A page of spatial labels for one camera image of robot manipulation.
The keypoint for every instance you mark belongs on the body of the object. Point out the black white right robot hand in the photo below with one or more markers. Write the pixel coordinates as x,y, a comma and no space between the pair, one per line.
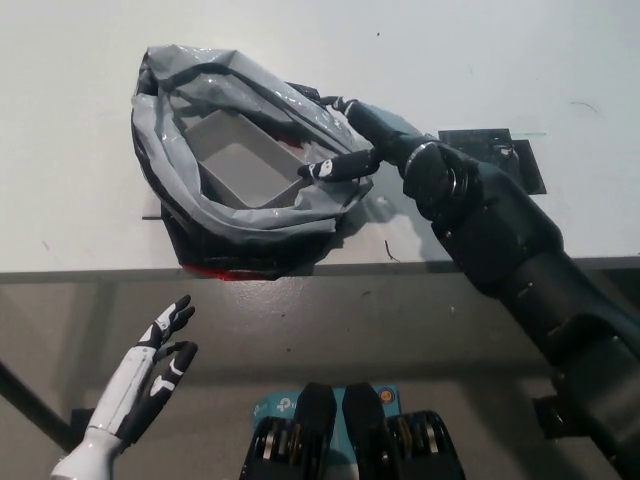
385,135

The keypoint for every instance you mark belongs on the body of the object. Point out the black slanted table leg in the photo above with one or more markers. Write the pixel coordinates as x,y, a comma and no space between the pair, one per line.
30,395

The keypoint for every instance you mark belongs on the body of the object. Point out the grey and black plastic bag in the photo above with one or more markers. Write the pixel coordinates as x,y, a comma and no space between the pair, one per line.
250,240

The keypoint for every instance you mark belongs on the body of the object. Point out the red pink packet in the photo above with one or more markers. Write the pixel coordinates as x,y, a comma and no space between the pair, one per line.
290,141

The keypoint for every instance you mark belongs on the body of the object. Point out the clear tape patch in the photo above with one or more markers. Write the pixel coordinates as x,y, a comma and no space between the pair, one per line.
151,210

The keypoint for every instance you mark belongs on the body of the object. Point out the small grey rectangular basket container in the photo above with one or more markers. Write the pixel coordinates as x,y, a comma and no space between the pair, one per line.
245,175

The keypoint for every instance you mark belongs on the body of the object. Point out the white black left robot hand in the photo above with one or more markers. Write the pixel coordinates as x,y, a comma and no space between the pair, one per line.
135,390

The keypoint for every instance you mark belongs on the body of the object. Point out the teal router box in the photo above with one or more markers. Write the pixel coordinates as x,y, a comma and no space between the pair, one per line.
275,407

